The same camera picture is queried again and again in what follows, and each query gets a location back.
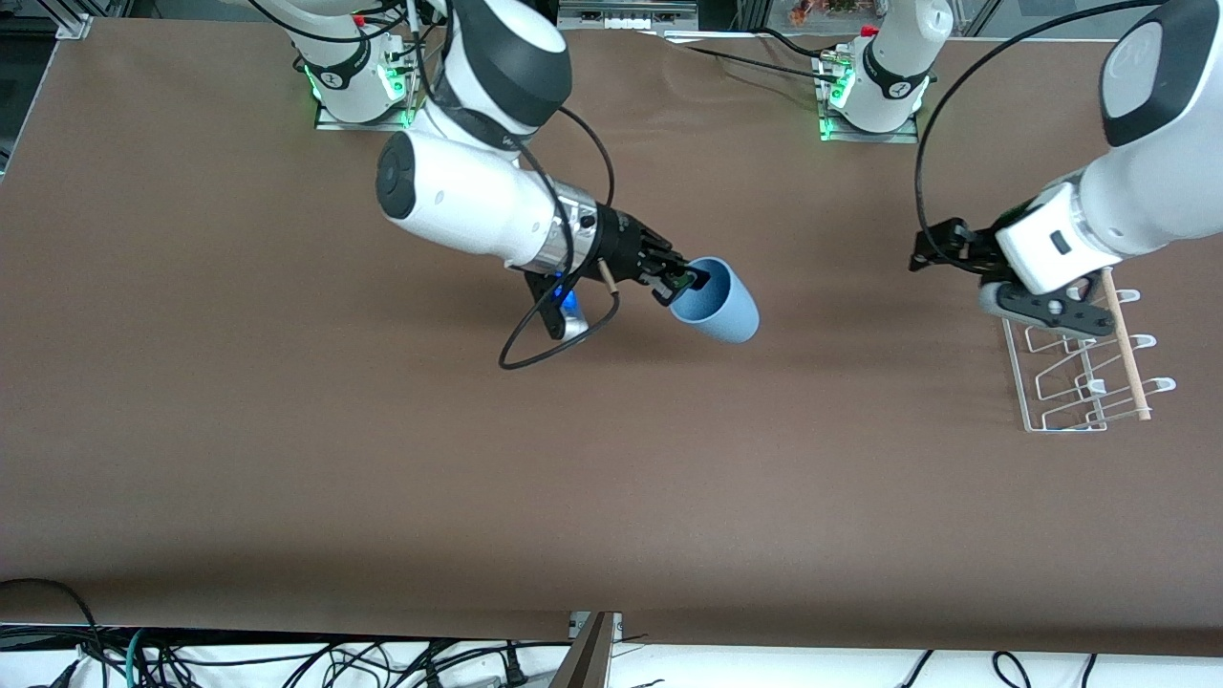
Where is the blue plastic cup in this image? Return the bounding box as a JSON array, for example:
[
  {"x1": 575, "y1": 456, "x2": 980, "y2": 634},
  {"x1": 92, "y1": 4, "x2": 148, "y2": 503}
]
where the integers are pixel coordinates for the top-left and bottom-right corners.
[{"x1": 669, "y1": 256, "x2": 761, "y2": 345}]

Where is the brown table cover sheet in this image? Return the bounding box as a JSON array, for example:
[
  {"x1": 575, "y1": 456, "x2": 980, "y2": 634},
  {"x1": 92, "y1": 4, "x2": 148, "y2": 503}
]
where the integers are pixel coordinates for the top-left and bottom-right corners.
[{"x1": 0, "y1": 17, "x2": 1223, "y2": 658}]

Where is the white power strip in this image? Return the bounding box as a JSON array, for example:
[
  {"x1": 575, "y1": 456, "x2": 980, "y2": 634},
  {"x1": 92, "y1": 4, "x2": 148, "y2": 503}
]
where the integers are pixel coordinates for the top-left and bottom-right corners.
[{"x1": 559, "y1": 0, "x2": 698, "y2": 30}]

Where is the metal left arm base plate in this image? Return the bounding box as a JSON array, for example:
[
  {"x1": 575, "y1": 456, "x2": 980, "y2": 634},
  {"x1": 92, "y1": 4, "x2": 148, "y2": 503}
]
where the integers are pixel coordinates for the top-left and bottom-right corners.
[{"x1": 819, "y1": 53, "x2": 920, "y2": 144}]

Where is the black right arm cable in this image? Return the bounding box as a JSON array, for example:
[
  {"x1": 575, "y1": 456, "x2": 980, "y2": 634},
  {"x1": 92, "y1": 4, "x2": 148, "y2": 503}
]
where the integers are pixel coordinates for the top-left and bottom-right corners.
[{"x1": 498, "y1": 105, "x2": 620, "y2": 372}]

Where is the white wire cup rack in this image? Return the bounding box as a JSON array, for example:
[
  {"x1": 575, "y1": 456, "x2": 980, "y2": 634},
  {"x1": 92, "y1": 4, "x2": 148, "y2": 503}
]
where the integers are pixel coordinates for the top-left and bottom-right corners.
[{"x1": 1000, "y1": 268, "x2": 1176, "y2": 434}]

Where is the thin black base cable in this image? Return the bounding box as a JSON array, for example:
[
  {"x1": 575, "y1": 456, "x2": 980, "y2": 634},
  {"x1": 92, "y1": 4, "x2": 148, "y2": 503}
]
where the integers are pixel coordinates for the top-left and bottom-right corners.
[{"x1": 659, "y1": 27, "x2": 851, "y2": 82}]

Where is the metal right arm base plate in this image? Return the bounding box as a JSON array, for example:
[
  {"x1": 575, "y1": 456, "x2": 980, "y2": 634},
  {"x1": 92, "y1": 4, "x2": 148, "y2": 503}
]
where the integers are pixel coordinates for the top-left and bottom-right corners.
[{"x1": 315, "y1": 38, "x2": 418, "y2": 132}]

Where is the grey metal post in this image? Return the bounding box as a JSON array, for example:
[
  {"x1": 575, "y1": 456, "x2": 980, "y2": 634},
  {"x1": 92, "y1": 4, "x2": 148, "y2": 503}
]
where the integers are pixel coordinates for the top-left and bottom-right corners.
[{"x1": 549, "y1": 612, "x2": 622, "y2": 688}]

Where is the thick black looped cable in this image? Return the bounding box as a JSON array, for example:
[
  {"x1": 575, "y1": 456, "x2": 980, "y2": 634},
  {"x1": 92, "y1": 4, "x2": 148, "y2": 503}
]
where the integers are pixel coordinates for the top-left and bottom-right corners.
[{"x1": 0, "y1": 578, "x2": 106, "y2": 688}]

